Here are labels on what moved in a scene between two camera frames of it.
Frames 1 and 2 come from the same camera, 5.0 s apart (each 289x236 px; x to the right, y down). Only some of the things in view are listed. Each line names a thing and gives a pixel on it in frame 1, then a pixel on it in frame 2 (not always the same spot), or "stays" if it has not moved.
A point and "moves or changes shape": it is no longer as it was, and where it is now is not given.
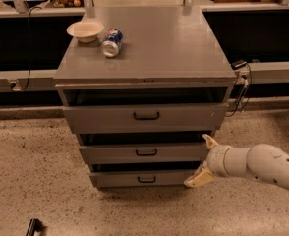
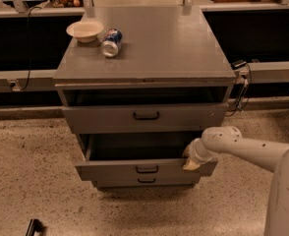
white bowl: x=86 y=31 stays
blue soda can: x=111 y=44 stays
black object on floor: x=34 y=225 stays
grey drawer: x=145 y=153 moves or changes shape
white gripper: x=216 y=159 to x=194 y=152
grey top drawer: x=144 y=118 stays
